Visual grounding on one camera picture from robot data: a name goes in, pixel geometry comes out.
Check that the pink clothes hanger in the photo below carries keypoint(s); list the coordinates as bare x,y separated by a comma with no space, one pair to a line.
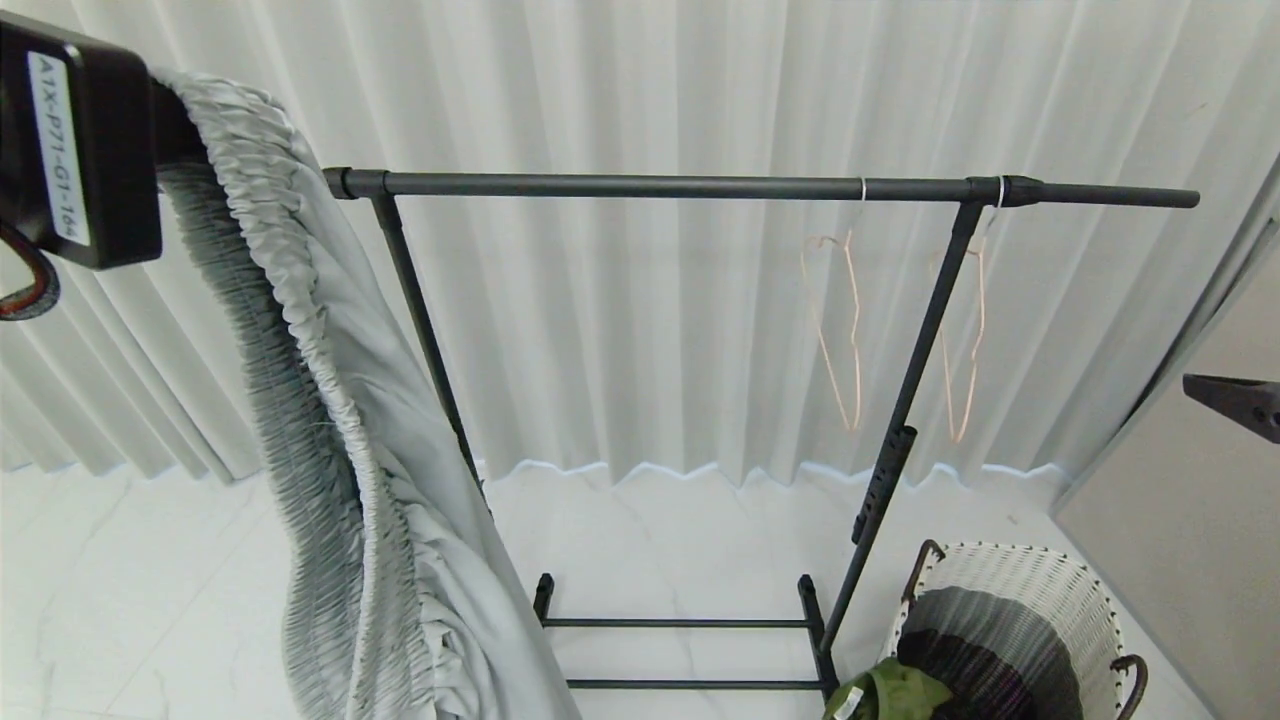
856,340
981,320

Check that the green garment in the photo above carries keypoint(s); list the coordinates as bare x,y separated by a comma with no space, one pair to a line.
890,690

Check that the white laundry basket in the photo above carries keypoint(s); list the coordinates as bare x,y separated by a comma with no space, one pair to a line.
1060,600

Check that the pale grey shorts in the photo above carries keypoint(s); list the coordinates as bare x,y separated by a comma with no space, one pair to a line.
400,480

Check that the white curtain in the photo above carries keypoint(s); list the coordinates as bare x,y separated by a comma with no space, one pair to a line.
650,330

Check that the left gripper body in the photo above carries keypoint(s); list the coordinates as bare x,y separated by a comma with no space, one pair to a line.
110,150

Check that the black clothes rack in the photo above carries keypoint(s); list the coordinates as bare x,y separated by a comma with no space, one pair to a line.
650,186

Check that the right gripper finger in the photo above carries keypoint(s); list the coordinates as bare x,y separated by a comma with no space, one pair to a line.
1260,392

